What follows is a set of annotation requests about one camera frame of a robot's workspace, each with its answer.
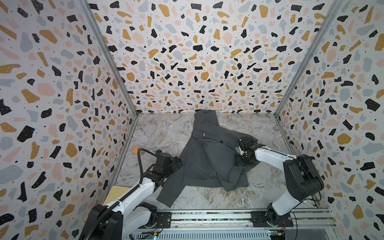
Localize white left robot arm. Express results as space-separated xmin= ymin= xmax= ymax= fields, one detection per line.
xmin=79 ymin=149 xmax=183 ymax=240

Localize beige kitchen scale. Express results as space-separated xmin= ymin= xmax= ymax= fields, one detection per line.
xmin=103 ymin=186 xmax=131 ymax=206

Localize dark grey zip jacket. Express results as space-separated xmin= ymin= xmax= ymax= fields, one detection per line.
xmin=157 ymin=110 xmax=258 ymax=207

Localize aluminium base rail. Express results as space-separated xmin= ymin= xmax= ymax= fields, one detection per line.
xmin=128 ymin=209 xmax=342 ymax=240

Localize pink yellow small toy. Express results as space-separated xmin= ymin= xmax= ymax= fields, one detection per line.
xmin=134 ymin=146 xmax=145 ymax=155

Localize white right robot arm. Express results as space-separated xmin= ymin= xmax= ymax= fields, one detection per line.
xmin=235 ymin=137 xmax=325 ymax=227

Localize corner aluminium post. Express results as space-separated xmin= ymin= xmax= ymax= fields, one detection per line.
xmin=274 ymin=0 xmax=344 ymax=119
xmin=78 ymin=0 xmax=138 ymax=119

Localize left corner aluminium post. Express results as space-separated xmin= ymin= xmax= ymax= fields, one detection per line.
xmin=78 ymin=0 xmax=138 ymax=119

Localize right corner aluminium post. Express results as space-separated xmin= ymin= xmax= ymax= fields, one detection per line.
xmin=274 ymin=0 xmax=344 ymax=119

